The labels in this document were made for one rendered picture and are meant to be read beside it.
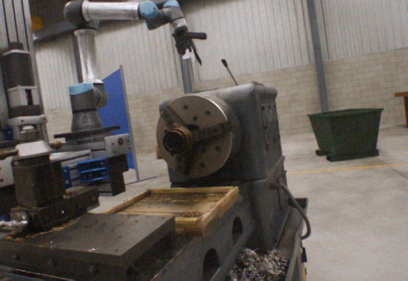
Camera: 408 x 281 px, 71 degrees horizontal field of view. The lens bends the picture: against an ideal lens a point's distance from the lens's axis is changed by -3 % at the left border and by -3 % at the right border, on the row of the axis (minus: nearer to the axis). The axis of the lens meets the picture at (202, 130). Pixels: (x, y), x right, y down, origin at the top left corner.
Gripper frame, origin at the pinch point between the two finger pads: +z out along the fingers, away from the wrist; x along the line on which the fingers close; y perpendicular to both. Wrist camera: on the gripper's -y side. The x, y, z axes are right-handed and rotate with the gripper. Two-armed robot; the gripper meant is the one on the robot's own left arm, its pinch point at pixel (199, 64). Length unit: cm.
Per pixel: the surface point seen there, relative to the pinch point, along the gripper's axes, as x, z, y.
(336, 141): -389, 149, -97
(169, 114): 46, 20, 8
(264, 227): 34, 77, -7
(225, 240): 64, 64, 0
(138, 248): 108, 42, -2
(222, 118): 46, 29, -10
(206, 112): 44, 25, -5
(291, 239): 19, 92, -13
